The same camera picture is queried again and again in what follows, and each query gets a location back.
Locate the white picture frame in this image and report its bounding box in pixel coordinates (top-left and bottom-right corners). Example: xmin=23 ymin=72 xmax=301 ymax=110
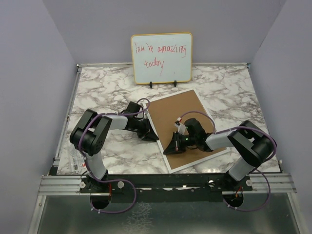
xmin=141 ymin=89 xmax=232 ymax=174

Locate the brown backing board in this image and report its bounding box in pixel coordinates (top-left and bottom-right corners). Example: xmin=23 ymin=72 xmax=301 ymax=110
xmin=145 ymin=91 xmax=229 ymax=171

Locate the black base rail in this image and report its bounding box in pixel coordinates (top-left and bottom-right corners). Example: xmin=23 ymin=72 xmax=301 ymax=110
xmin=79 ymin=173 xmax=253 ymax=203

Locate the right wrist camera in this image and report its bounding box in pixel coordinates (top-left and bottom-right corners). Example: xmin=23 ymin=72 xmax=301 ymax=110
xmin=175 ymin=117 xmax=186 ymax=135

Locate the yellow-rimmed whiteboard with writing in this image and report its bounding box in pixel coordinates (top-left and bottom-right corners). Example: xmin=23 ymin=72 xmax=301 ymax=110
xmin=131 ymin=33 xmax=193 ymax=84

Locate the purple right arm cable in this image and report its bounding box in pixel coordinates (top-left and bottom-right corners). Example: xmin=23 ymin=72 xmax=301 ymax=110
xmin=179 ymin=111 xmax=278 ymax=212

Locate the black whiteboard stand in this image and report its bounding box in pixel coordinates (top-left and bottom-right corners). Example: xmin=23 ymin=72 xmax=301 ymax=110
xmin=149 ymin=80 xmax=177 ymax=89

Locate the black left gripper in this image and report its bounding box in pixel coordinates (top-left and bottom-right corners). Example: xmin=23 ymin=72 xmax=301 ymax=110
xmin=130 ymin=120 xmax=157 ymax=144

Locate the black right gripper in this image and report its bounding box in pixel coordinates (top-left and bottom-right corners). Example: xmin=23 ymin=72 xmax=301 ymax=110
xmin=165 ymin=131 xmax=198 ymax=155

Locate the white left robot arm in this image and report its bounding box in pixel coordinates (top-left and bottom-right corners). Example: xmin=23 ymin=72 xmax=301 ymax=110
xmin=70 ymin=101 xmax=159 ymax=193

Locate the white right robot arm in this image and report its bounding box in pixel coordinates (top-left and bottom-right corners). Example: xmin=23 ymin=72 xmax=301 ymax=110
xmin=163 ymin=118 xmax=277 ymax=191

